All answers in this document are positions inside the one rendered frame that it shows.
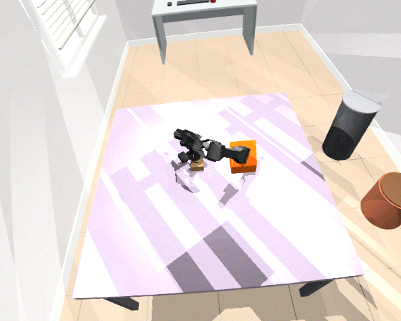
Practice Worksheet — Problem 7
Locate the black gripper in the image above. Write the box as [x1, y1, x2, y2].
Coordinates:
[178, 142, 209, 163]

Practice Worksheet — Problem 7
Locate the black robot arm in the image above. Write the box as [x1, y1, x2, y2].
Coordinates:
[174, 128, 251, 164]

